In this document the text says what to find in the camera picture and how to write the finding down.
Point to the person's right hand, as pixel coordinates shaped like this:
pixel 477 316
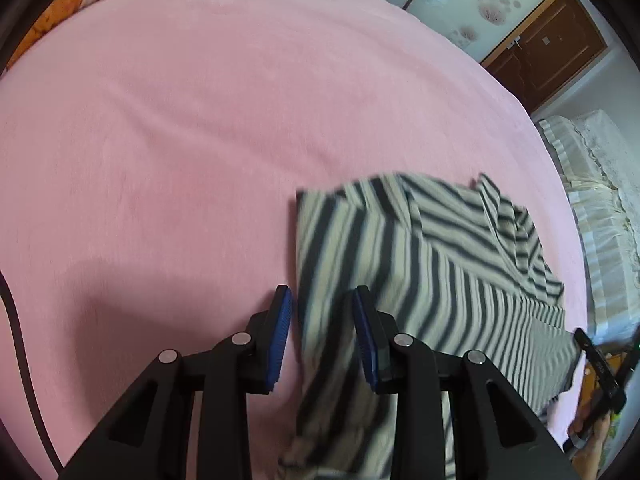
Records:
pixel 592 440

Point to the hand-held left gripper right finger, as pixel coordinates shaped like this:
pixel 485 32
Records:
pixel 365 345

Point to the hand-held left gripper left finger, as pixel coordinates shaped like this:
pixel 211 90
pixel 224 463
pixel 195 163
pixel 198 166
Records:
pixel 280 340

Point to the black white striped shirt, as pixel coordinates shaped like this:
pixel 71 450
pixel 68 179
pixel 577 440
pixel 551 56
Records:
pixel 450 280

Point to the cream cartoon pillow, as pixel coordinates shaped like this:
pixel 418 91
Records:
pixel 55 5

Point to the furniture under white lace cover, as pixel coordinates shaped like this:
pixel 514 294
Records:
pixel 600 200

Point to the wooden dresser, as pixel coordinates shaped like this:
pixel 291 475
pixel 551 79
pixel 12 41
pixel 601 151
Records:
pixel 590 390

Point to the floral sliding wardrobe doors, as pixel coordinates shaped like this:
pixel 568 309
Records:
pixel 450 0

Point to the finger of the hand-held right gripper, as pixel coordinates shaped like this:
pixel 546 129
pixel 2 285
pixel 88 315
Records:
pixel 587 347

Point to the pink bed sheet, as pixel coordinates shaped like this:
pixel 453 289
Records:
pixel 175 135

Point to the brown wooden door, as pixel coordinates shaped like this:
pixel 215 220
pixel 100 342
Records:
pixel 550 45

